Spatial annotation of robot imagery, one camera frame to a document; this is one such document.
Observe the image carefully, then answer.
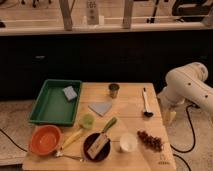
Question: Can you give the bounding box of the white plastic cup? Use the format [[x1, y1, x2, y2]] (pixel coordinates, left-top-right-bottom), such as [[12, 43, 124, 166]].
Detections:
[[119, 133, 137, 153]]

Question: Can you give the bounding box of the blue grey sponge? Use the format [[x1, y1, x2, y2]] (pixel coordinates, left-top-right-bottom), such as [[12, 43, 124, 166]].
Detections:
[[63, 86, 77, 101]]

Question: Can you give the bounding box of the black power cable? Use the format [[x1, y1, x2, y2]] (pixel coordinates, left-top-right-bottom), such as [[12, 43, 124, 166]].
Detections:
[[170, 103, 198, 171]]

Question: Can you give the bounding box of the green plastic tray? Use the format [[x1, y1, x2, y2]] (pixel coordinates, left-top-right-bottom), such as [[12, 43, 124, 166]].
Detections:
[[29, 79, 82, 126]]

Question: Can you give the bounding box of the metal spoon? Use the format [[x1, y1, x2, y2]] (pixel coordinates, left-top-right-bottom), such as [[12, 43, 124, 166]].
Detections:
[[55, 151, 84, 162]]

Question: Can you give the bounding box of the green handled spatula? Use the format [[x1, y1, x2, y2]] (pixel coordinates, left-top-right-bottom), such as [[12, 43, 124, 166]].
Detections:
[[86, 116, 118, 160]]

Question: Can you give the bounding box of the yellow green dish brush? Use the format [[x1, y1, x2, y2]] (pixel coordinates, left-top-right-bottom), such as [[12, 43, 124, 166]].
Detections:
[[60, 114, 94, 150]]

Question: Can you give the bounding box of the orange red bowl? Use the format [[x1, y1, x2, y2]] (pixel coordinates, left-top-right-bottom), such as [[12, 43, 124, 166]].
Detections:
[[29, 125, 62, 156]]

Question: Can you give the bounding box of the black round plate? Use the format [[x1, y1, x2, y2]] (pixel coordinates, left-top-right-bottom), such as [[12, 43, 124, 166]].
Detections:
[[82, 132, 112, 163]]

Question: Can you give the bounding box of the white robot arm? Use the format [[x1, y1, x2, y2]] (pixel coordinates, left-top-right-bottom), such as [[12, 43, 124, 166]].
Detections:
[[157, 62, 213, 126]]

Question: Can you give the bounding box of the black cable left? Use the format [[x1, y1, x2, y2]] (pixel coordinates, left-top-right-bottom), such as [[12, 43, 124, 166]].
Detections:
[[0, 128, 29, 154]]

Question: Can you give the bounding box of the black ladle spoon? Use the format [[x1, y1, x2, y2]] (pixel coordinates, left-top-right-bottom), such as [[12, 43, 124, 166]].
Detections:
[[142, 88, 153, 118]]

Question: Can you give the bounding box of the bunch of brown grapes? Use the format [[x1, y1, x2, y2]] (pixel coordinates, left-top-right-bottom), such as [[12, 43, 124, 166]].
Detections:
[[137, 131, 163, 152]]

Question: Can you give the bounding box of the small metal cup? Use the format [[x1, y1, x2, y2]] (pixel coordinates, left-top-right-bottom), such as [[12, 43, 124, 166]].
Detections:
[[108, 83, 120, 98]]

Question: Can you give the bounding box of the grey blue towel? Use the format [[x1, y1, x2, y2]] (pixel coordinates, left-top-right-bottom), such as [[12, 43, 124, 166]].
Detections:
[[88, 102, 112, 116]]

